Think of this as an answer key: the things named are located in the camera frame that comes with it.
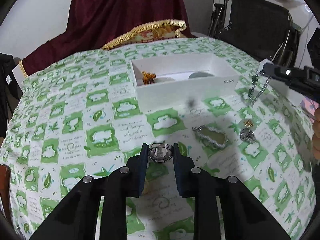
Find green white patterned bedsheet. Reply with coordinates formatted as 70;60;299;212
1;37;316;239

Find person right hand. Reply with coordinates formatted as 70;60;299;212
312;108;320;160

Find amber bead bracelet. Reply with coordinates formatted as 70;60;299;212
141;70;157;85

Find carved silver ring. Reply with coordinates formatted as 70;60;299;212
239;127;257;144

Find plain silver ring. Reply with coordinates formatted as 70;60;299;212
147;142;174;162

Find dark folding chair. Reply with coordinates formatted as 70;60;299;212
208;0;300;68

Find black jacket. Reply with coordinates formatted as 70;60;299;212
0;53;21;138

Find dark red velvet cloth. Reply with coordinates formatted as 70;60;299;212
18;0;192;77

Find green jade bangle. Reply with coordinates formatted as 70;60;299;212
188;72;214;79

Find silver framed jade pendant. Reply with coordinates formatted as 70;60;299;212
192;125;228;149

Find white vivo phone box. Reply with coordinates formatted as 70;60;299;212
131;53;240;113

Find gold fringed embroidered pillow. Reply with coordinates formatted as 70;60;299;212
101;20;187;50

